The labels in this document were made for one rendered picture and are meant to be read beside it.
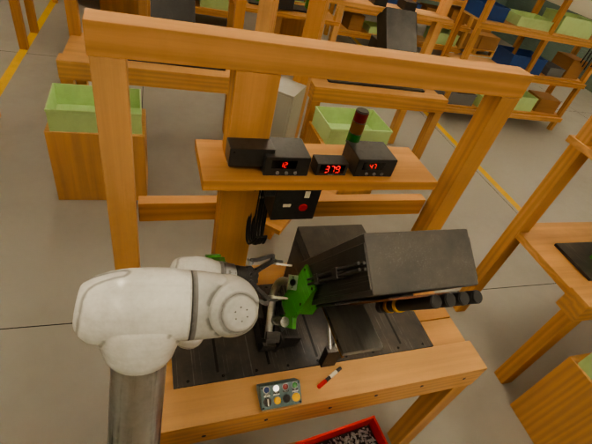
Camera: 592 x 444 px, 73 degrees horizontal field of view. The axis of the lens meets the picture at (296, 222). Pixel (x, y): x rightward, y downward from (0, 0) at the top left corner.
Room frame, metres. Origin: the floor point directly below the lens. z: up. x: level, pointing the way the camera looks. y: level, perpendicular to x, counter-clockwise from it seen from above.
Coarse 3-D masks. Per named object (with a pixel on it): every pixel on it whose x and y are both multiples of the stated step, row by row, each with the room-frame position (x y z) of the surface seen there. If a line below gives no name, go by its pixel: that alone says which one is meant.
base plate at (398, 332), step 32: (320, 320) 1.09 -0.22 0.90; (384, 320) 1.18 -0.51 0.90; (416, 320) 1.23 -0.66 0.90; (192, 352) 0.78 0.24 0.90; (224, 352) 0.81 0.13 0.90; (256, 352) 0.85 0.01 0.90; (288, 352) 0.89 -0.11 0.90; (320, 352) 0.93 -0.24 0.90; (384, 352) 1.01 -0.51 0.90; (192, 384) 0.66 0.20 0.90
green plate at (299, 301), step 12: (300, 276) 1.00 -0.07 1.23; (312, 276) 0.97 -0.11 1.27; (300, 288) 0.96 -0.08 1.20; (312, 288) 0.93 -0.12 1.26; (288, 300) 0.97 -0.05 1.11; (300, 300) 0.93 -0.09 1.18; (312, 300) 0.94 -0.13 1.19; (288, 312) 0.93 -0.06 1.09; (300, 312) 0.92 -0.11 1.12; (312, 312) 0.94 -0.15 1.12
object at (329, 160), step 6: (318, 156) 1.24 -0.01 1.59; (324, 156) 1.25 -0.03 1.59; (330, 156) 1.26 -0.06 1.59; (336, 156) 1.27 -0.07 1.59; (342, 156) 1.28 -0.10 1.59; (312, 162) 1.23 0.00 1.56; (318, 162) 1.20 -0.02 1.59; (324, 162) 1.21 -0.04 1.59; (330, 162) 1.22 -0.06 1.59; (336, 162) 1.23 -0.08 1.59; (342, 162) 1.24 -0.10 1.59; (312, 168) 1.22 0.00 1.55; (318, 168) 1.19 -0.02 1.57; (324, 168) 1.20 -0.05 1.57; (342, 168) 1.23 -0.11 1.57; (318, 174) 1.20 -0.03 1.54; (324, 174) 1.21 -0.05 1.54; (330, 174) 1.22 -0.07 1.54; (336, 174) 1.23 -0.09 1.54; (342, 174) 1.24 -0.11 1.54
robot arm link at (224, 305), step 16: (192, 272) 0.48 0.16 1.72; (208, 272) 0.50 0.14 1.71; (208, 288) 0.45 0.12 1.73; (224, 288) 0.45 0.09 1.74; (240, 288) 0.46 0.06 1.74; (208, 304) 0.42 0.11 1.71; (224, 304) 0.42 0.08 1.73; (240, 304) 0.43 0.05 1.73; (256, 304) 0.46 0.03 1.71; (192, 320) 0.40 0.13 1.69; (208, 320) 0.41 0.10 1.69; (224, 320) 0.40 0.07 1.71; (240, 320) 0.41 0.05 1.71; (256, 320) 0.44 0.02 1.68; (192, 336) 0.39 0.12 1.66; (208, 336) 0.40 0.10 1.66; (224, 336) 0.40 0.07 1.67
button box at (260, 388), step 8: (256, 384) 0.72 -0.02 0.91; (264, 384) 0.72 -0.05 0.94; (272, 384) 0.72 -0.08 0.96; (280, 384) 0.72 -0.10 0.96; (288, 384) 0.73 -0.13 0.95; (264, 392) 0.68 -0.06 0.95; (272, 392) 0.69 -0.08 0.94; (280, 392) 0.70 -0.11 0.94; (288, 392) 0.71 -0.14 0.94; (296, 392) 0.72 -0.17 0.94; (272, 400) 0.67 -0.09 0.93; (264, 408) 0.64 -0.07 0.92; (272, 408) 0.65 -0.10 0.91
